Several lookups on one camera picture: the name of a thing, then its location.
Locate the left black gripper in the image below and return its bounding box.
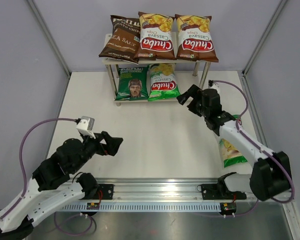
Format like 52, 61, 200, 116
71, 129, 123, 173

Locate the green Chuba cassava bag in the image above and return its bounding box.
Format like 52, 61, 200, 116
147, 63, 180, 102

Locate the brown Chuba cassava bag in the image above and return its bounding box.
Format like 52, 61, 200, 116
175, 14, 219, 63
134, 11, 176, 60

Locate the green Kettle hand cooked bag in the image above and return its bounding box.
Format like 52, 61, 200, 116
115, 66, 149, 101

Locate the green white Chuba bag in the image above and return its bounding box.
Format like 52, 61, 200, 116
218, 114, 248, 169

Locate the brown Kettle sea salt bag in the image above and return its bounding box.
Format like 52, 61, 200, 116
98, 15, 141, 64

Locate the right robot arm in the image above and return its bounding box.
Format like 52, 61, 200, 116
176, 81, 295, 202

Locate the white two-tier wooden shelf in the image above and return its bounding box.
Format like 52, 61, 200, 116
101, 31, 216, 108

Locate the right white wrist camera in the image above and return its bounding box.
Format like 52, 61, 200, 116
208, 80, 221, 94

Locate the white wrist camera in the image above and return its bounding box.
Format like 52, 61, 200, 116
75, 116, 96, 139
208, 80, 221, 94

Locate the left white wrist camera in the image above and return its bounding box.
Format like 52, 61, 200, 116
75, 116, 96, 139

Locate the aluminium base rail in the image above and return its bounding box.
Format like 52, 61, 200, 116
96, 177, 217, 202

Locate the white slotted cable duct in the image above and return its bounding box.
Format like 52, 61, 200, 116
60, 201, 233, 213

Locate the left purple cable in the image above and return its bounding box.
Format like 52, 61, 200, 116
0, 117, 98, 236

